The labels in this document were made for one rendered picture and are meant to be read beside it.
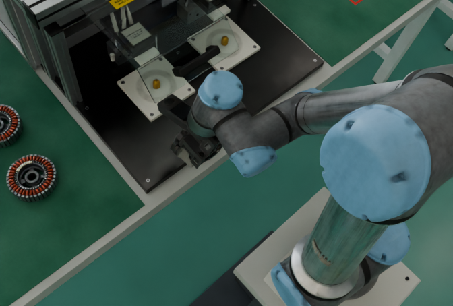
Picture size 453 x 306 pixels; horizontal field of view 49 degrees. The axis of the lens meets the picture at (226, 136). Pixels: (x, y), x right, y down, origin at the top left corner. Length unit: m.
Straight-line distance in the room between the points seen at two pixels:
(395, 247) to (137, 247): 1.23
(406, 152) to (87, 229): 0.87
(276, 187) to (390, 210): 1.59
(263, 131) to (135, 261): 1.18
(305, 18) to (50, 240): 0.97
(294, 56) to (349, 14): 0.28
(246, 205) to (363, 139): 1.56
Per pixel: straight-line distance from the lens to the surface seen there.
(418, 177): 0.53
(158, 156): 1.27
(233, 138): 0.88
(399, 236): 0.96
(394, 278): 1.19
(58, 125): 1.36
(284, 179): 2.13
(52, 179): 1.26
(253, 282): 1.20
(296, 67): 1.46
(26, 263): 1.24
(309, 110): 0.87
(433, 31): 2.86
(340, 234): 0.69
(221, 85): 0.89
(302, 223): 1.26
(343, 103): 0.80
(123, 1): 1.16
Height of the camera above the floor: 1.91
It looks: 61 degrees down
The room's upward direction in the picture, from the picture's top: 12 degrees clockwise
